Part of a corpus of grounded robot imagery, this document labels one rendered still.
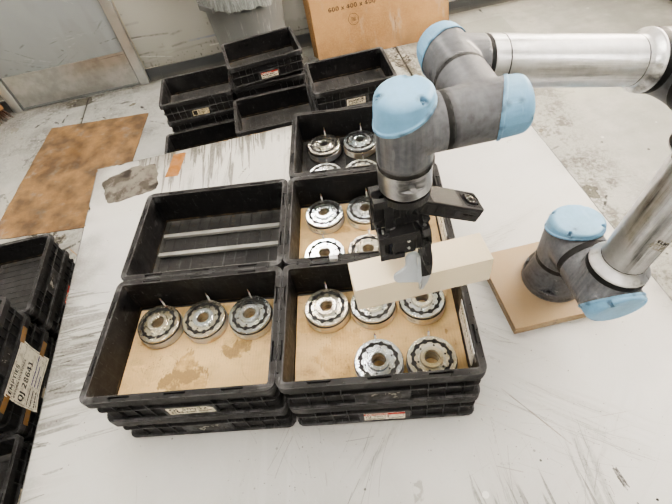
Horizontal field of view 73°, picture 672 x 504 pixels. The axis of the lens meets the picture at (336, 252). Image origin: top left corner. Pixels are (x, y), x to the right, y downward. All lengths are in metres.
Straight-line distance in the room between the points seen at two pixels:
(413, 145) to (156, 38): 3.50
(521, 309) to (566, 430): 0.29
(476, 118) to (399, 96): 0.10
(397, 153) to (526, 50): 0.26
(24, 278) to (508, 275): 1.89
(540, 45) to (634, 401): 0.79
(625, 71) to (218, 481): 1.07
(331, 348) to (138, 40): 3.30
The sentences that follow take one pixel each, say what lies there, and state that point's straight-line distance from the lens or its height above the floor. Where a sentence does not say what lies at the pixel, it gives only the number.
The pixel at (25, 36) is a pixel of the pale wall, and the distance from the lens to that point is 4.15.
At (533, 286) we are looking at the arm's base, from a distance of 1.24.
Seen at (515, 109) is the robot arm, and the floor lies 1.41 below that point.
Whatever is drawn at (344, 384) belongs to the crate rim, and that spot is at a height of 0.93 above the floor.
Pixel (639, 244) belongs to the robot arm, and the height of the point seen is 1.06.
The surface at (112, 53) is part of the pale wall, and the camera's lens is 4.05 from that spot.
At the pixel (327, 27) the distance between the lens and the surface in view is 3.68.
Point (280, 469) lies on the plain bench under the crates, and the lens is 1.11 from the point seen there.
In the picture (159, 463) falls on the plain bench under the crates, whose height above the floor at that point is 0.70.
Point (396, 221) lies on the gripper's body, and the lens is 0.68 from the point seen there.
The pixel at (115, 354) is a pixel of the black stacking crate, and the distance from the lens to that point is 1.16.
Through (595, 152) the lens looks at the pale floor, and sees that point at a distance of 2.88.
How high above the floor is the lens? 1.74
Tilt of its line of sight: 50 degrees down
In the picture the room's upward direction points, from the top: 12 degrees counter-clockwise
